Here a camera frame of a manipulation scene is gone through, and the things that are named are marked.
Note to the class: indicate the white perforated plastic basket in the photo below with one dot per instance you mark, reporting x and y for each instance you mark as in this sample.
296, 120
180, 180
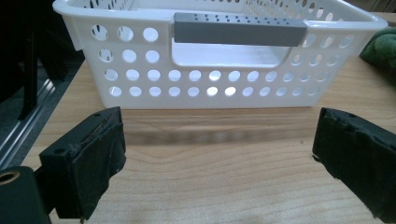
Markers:
199, 65

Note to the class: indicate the green cloth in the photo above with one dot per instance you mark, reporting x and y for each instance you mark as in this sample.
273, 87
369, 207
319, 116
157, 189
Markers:
381, 49

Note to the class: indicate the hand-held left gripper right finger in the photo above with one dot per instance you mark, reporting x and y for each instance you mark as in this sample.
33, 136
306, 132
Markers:
361, 155

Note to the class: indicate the black metal stand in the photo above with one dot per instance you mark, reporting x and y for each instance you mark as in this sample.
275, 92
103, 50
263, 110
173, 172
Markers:
29, 62

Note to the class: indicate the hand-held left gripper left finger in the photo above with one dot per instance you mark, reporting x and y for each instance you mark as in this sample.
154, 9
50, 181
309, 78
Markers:
87, 161

